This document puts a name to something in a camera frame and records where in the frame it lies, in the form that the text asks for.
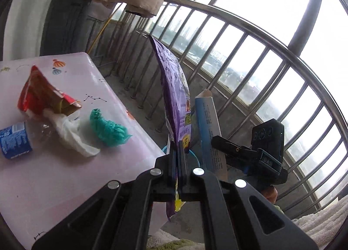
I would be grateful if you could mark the table with balloon tablecloth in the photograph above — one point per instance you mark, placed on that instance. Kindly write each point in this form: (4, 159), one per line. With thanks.
(81, 173)

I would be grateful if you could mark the blue white carton box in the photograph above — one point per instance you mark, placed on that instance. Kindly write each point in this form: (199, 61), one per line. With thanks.
(209, 119)

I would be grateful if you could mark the grey hanging cloth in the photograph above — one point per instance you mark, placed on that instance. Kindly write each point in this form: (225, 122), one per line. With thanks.
(100, 9)

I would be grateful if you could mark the white plastic bag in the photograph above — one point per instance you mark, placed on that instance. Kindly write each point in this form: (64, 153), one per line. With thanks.
(70, 135)

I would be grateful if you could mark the purple snack bag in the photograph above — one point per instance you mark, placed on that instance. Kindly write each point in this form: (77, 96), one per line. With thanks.
(171, 84)

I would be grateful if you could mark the white green fluffy robe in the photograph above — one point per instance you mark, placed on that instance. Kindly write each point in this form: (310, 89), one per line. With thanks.
(318, 220)

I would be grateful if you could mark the metal balcony railing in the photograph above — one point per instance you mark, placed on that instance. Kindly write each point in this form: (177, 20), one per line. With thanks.
(195, 2)

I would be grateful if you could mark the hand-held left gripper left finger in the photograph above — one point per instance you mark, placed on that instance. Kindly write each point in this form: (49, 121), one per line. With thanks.
(168, 173)

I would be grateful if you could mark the teal plastic bag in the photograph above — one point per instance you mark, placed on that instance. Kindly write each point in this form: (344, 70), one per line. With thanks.
(108, 130)

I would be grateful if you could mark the red snack bag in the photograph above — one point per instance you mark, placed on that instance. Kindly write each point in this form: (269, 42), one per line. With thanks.
(38, 92)

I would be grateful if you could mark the dark door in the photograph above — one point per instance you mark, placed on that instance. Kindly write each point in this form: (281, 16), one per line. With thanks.
(65, 21)

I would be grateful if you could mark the blue plastic wastebasket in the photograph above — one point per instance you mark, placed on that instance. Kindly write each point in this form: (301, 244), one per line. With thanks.
(194, 154)

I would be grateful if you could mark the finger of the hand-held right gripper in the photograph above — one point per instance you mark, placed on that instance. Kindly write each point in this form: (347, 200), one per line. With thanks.
(233, 152)

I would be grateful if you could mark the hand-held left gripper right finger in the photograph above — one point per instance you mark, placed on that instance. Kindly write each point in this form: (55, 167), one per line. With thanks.
(187, 176)

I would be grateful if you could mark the crushed clear plastic bottle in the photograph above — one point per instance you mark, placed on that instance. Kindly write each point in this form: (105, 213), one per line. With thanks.
(15, 138)

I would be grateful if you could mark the person's right hand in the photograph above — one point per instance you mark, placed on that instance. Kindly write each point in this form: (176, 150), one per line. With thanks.
(270, 194)

